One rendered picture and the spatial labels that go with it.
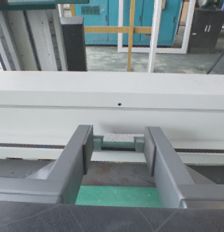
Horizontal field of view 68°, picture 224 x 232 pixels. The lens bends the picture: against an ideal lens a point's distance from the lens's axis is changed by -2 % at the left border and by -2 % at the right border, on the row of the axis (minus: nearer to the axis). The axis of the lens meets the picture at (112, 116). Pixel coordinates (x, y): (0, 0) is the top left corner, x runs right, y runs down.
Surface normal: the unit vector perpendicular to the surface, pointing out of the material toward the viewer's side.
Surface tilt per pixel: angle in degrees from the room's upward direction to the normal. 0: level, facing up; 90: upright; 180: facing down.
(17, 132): 90
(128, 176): 0
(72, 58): 90
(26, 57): 90
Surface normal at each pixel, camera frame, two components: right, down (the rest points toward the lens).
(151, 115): -0.04, 0.61
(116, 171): 0.00, -0.79
